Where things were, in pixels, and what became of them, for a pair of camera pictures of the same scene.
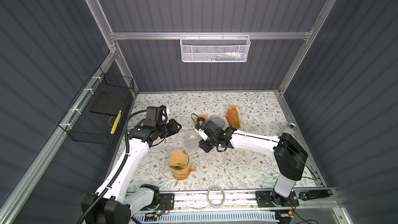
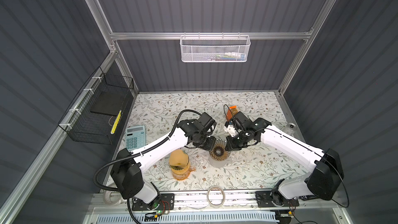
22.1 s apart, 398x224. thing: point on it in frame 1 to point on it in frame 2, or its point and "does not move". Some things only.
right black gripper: x=208 y=133 to x=234 y=141
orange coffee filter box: x=233 y=117 does not move
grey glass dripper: x=218 y=120 to x=218 y=152
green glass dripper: x=179 y=170 does not move
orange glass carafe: x=181 y=177 does not move
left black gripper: x=169 y=127 to x=204 y=141
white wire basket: x=214 y=48 does not move
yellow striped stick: x=115 y=124 does not move
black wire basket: x=94 y=113 does not move
